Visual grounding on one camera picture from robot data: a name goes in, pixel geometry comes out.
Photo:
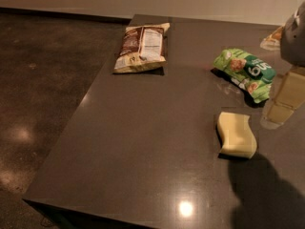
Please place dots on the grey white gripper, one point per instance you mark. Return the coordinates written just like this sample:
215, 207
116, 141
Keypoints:
294, 38

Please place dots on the green rice chip bag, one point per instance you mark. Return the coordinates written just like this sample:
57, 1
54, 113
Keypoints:
248, 72

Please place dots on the orange snack bag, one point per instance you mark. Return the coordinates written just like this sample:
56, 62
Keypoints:
272, 41

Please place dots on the brown chip bag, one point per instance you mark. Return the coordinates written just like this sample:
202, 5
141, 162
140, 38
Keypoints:
142, 49

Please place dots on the yellow sponge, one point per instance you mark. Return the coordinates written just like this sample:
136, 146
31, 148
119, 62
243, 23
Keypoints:
236, 135

